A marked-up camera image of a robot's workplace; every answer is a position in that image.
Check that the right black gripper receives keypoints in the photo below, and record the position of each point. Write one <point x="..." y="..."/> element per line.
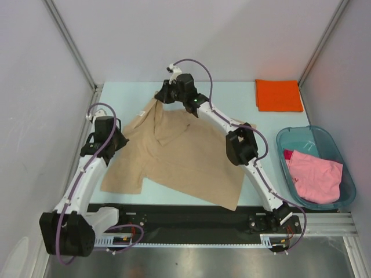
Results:
<point x="164" y="94"/>

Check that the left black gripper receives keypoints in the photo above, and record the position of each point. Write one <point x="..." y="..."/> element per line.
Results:
<point x="122" y="140"/>

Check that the beige t shirt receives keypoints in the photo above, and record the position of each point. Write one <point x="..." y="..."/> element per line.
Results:
<point x="177" y="150"/>

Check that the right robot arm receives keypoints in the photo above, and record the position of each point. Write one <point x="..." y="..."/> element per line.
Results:
<point x="240" y="143"/>

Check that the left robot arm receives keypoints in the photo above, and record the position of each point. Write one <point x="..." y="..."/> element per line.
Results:
<point x="68" y="230"/>

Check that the folded orange t shirt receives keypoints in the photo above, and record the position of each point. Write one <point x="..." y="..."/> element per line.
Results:
<point x="278" y="96"/>

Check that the teal plastic basin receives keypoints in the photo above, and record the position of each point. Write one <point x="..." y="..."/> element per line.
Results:
<point x="315" y="141"/>

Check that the pink t shirt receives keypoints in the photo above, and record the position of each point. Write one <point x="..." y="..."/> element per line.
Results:
<point x="315" y="180"/>

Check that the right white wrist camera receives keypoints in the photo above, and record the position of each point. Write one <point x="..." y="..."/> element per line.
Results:
<point x="175" y="71"/>

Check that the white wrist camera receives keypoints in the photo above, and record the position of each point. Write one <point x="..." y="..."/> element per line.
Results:
<point x="175" y="71"/>
<point x="91" y="117"/>

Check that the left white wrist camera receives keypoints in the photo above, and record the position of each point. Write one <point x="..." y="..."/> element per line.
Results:
<point x="91" y="117"/>

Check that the left aluminium corner post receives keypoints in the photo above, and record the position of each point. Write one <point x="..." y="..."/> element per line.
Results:
<point x="70" y="43"/>

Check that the aluminium corner post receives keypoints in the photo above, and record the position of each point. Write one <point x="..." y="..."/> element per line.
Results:
<point x="333" y="22"/>
<point x="70" y="43"/>

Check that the white slotted cable duct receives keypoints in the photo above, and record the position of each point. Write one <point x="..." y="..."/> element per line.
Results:
<point x="111" y="242"/>

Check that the right aluminium corner post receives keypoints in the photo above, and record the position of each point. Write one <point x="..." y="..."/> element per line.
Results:
<point x="333" y="22"/>

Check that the aluminium front rail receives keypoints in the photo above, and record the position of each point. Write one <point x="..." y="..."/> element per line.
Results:
<point x="330" y="224"/>

